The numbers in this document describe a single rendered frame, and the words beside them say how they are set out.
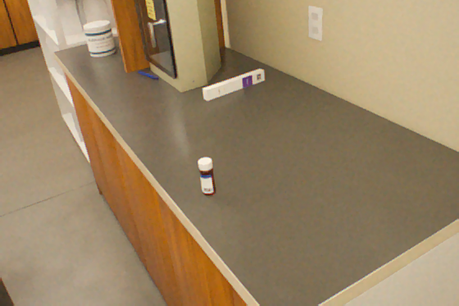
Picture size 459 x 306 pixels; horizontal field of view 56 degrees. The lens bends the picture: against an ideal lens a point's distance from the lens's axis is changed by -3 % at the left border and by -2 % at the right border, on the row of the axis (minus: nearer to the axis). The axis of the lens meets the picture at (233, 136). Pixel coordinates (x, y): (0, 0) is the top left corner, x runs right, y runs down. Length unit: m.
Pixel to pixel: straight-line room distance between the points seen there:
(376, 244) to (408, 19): 0.64
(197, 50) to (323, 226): 0.91
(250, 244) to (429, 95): 0.67
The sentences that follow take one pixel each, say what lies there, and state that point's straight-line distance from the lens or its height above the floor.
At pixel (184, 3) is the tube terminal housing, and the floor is 1.26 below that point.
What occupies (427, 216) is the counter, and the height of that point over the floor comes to 0.94.
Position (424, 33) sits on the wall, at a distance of 1.29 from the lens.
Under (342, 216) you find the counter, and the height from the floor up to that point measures 0.94.
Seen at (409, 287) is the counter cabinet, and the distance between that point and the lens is 1.04.
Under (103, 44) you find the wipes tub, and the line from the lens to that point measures 2.26.
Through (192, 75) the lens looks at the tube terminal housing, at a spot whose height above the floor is 0.99.
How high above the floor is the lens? 1.58
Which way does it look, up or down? 29 degrees down
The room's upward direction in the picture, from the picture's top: 6 degrees counter-clockwise
